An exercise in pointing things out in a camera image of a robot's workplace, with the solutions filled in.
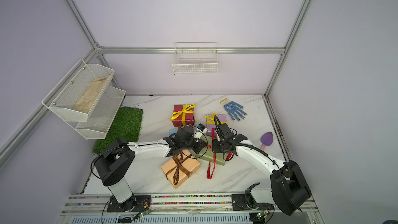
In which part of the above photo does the green gift box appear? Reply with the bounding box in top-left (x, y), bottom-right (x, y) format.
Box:
top-left (193, 136), bottom-right (226, 166)

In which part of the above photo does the purple gift box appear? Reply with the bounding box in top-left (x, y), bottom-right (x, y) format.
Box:
top-left (205, 113), bottom-right (228, 136)

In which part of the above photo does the yellow ribbon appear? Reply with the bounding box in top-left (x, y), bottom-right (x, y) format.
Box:
top-left (169, 103), bottom-right (197, 127)
top-left (205, 113), bottom-right (228, 124)

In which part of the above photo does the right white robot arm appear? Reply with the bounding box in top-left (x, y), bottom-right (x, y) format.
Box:
top-left (212, 116), bottom-right (312, 216)

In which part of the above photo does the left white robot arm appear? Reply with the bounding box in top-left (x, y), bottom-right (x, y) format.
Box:
top-left (92, 124), bottom-right (208, 204)

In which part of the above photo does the blue gift box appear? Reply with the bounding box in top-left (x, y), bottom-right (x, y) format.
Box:
top-left (169, 128), bottom-right (179, 135)

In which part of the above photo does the brown ribbon on orange box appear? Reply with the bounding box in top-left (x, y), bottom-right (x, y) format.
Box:
top-left (165, 152), bottom-right (193, 186)

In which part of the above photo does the red gift box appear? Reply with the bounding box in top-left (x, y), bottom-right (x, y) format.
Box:
top-left (172, 105), bottom-right (195, 127)

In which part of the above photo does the orange gift box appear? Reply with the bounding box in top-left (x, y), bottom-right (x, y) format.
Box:
top-left (161, 150), bottom-right (201, 189)

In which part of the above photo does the yellow ribbon on red box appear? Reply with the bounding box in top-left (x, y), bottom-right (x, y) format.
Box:
top-left (169, 103), bottom-right (197, 127)

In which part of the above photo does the blue dotted work glove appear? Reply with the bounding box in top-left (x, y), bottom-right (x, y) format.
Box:
top-left (220, 99), bottom-right (247, 121)

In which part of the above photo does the green artificial grass mat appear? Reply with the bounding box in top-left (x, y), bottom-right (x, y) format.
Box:
top-left (93, 107), bottom-right (144, 154)

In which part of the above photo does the lower white mesh shelf basket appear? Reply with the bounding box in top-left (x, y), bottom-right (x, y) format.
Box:
top-left (74, 86), bottom-right (125, 140)

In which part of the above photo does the white mesh shelf basket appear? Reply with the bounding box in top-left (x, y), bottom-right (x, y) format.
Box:
top-left (74, 86), bottom-right (125, 140)
top-left (42, 59), bottom-right (114, 122)

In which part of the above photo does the beige cloth in basket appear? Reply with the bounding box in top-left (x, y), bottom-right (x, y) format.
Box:
top-left (73, 75), bottom-right (110, 114)

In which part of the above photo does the upper white mesh shelf basket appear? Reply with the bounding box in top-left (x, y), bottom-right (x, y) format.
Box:
top-left (42, 59), bottom-right (114, 122)

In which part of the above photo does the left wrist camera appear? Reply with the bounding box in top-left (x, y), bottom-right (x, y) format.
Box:
top-left (194, 123), bottom-right (207, 140)

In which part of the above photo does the purple pink-handled spatula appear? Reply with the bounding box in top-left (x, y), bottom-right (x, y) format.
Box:
top-left (260, 132), bottom-right (274, 150)

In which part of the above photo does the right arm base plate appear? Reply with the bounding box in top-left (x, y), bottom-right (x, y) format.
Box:
top-left (231, 183), bottom-right (275, 211)

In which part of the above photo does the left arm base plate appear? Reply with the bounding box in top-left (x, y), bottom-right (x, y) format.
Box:
top-left (107, 195), bottom-right (151, 213)

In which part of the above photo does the white wire wall basket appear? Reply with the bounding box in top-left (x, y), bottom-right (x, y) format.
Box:
top-left (172, 42), bottom-right (219, 76)

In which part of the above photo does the aluminium front rail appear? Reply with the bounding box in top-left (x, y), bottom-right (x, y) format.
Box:
top-left (57, 193), bottom-right (323, 224)

